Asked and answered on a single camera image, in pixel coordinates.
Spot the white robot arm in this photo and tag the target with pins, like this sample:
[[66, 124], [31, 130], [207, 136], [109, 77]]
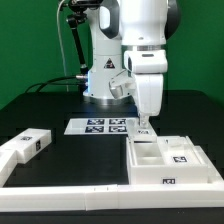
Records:
[[118, 26]]

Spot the white U-shaped fence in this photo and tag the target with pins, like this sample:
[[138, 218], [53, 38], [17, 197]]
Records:
[[23, 199]]

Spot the white cabinet top block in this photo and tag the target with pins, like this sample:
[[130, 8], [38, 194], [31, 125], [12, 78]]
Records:
[[28, 144]]

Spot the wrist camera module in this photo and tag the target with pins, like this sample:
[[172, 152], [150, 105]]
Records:
[[121, 86]]

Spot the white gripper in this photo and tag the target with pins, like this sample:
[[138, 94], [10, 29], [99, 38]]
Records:
[[147, 69]]

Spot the white cabinet box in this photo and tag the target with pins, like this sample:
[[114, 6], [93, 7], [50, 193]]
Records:
[[145, 165]]

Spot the white marker base plate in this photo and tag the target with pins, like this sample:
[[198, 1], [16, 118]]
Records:
[[96, 126]]

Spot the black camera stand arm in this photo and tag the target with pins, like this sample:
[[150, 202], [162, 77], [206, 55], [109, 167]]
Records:
[[77, 36]]

